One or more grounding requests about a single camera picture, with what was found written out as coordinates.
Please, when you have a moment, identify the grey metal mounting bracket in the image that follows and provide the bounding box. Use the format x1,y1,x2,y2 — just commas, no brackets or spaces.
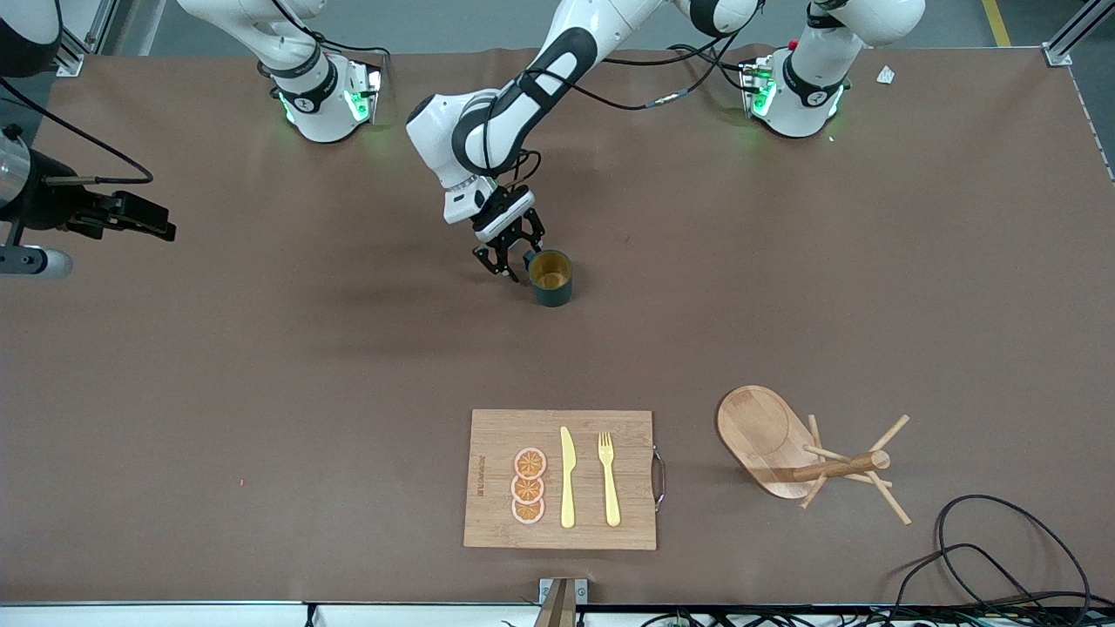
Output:
538,577,589,627

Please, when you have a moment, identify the yellow plastic fork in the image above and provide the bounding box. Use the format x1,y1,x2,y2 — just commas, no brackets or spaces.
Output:
598,431,622,528

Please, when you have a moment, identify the wooden cup rack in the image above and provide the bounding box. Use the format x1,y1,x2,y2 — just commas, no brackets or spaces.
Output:
716,385,913,527

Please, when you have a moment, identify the black left arm base cable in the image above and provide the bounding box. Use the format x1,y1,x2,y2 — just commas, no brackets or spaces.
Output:
666,42,752,92

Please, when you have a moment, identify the aluminium frame profile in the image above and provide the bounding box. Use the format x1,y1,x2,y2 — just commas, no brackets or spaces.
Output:
51,0,120,79
1041,0,1115,68

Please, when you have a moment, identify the bamboo cutting board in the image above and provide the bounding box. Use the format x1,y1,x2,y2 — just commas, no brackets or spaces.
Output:
463,408,667,551

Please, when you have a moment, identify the black right arm base cable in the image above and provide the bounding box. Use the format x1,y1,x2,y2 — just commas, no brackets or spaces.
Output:
309,33,390,58

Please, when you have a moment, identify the yellow plastic knife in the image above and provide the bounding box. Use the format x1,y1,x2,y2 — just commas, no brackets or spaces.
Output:
559,426,578,529

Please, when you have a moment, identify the black arm base cable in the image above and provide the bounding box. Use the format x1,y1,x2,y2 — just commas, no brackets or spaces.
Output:
666,42,752,92
309,33,390,58

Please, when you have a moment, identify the dark green cup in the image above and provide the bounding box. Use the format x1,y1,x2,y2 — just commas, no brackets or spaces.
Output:
523,249,575,308

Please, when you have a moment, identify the black looped cable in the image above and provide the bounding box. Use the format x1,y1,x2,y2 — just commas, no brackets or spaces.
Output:
935,494,1093,610
889,543,1046,627

